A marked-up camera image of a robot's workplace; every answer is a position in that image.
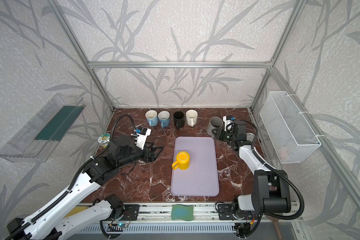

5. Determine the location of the grey mug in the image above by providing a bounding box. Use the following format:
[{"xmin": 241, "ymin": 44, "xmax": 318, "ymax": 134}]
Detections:
[{"xmin": 207, "ymin": 116, "xmax": 224, "ymax": 138}]

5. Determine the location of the yellow mug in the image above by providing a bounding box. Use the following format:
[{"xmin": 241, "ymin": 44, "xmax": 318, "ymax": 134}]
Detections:
[{"xmin": 172, "ymin": 151, "xmax": 191, "ymax": 170}]

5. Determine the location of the blue patterned mug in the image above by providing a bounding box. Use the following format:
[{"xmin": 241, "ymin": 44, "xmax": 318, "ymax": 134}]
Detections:
[{"xmin": 158, "ymin": 111, "xmax": 170, "ymax": 129}]

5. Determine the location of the light blue mug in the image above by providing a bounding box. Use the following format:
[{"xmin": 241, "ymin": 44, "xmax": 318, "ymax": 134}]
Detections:
[{"xmin": 145, "ymin": 110, "xmax": 159, "ymax": 127}]

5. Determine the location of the black mug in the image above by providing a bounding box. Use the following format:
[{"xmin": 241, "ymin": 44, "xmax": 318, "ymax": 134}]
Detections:
[{"xmin": 174, "ymin": 111, "xmax": 185, "ymax": 129}]

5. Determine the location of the white upside-down mug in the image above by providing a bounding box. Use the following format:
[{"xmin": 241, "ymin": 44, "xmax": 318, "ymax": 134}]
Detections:
[{"xmin": 186, "ymin": 110, "xmax": 198, "ymax": 127}]

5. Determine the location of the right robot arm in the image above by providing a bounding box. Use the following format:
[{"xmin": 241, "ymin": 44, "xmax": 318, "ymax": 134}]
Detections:
[{"xmin": 212, "ymin": 118, "xmax": 305, "ymax": 220}]

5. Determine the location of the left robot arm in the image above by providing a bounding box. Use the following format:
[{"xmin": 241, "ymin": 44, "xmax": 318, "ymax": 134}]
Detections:
[{"xmin": 7, "ymin": 114, "xmax": 164, "ymax": 240}]

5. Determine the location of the lilac tray mat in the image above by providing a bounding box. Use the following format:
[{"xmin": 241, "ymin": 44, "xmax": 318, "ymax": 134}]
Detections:
[{"xmin": 171, "ymin": 137, "xmax": 220, "ymax": 197}]

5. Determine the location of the green sponge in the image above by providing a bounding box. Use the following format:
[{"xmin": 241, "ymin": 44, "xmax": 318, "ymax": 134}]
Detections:
[{"xmin": 171, "ymin": 204, "xmax": 194, "ymax": 222}]

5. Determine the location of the left circuit board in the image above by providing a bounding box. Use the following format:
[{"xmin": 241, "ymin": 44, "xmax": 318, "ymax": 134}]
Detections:
[{"xmin": 106, "ymin": 223, "xmax": 129, "ymax": 233}]

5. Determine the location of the circuit board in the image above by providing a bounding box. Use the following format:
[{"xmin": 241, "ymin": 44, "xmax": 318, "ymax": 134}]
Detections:
[
  {"xmin": 232, "ymin": 223, "xmax": 251, "ymax": 239},
  {"xmin": 106, "ymin": 223, "xmax": 129, "ymax": 233}
]

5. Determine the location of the right circuit board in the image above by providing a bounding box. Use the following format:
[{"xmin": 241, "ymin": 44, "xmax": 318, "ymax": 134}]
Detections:
[{"xmin": 232, "ymin": 223, "xmax": 251, "ymax": 239}]

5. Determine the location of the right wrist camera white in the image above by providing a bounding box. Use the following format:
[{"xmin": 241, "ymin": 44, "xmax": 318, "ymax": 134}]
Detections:
[{"xmin": 223, "ymin": 116, "xmax": 235, "ymax": 132}]

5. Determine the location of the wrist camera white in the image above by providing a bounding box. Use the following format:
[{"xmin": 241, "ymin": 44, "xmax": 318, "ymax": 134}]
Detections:
[
  {"xmin": 132, "ymin": 127, "xmax": 152, "ymax": 150},
  {"xmin": 223, "ymin": 116, "xmax": 235, "ymax": 132}
]

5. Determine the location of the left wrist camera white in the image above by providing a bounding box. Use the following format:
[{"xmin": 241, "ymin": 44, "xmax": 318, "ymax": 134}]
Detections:
[{"xmin": 132, "ymin": 127, "xmax": 152, "ymax": 150}]

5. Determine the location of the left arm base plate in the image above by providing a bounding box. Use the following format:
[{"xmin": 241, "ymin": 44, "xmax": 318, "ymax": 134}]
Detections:
[{"xmin": 117, "ymin": 204, "xmax": 140, "ymax": 222}]

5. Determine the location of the white wire basket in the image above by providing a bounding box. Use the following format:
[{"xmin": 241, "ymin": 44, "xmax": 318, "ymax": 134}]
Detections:
[{"xmin": 260, "ymin": 91, "xmax": 322, "ymax": 164}]

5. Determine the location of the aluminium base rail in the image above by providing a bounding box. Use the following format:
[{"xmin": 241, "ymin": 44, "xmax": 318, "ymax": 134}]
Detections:
[{"xmin": 44, "ymin": 201, "xmax": 307, "ymax": 240}]

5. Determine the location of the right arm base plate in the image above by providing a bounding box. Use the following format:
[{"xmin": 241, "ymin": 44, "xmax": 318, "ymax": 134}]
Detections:
[{"xmin": 215, "ymin": 202, "xmax": 260, "ymax": 221}]

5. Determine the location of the clear plastic wall shelf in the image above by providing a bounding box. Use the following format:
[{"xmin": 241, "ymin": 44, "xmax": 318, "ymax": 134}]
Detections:
[{"xmin": 0, "ymin": 94, "xmax": 86, "ymax": 163}]

